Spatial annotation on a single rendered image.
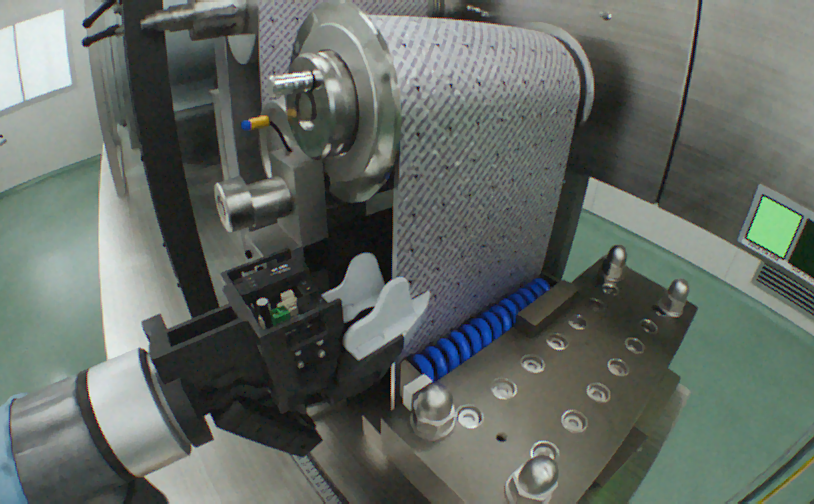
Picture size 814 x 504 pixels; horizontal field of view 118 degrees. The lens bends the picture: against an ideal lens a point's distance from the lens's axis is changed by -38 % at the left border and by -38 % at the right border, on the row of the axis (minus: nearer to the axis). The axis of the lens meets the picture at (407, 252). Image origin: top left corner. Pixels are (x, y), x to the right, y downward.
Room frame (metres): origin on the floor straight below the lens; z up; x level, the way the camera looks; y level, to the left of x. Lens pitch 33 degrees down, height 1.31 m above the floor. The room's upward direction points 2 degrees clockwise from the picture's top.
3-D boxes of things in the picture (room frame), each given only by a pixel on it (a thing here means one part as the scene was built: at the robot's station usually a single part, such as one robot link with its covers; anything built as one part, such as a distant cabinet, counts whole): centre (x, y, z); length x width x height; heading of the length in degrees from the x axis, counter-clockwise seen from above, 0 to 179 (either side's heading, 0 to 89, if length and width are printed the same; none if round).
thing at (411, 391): (0.20, -0.01, 1.04); 0.02 x 0.01 x 0.02; 131
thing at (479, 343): (0.30, -0.09, 1.03); 0.21 x 0.04 x 0.03; 131
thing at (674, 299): (0.32, -0.34, 1.05); 0.04 x 0.04 x 0.04
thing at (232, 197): (0.25, 0.14, 1.18); 0.04 x 0.02 x 0.04; 41
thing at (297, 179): (0.28, 0.11, 1.05); 0.06 x 0.05 x 0.31; 131
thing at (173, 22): (0.41, 0.28, 1.33); 0.06 x 0.03 x 0.03; 131
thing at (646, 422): (0.19, -0.26, 0.96); 0.10 x 0.03 x 0.11; 131
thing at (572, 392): (0.25, -0.19, 1.00); 0.40 x 0.16 x 0.06; 131
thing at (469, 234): (0.32, -0.08, 1.11); 0.23 x 0.01 x 0.18; 131
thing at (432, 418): (0.18, -0.03, 1.05); 0.04 x 0.04 x 0.04
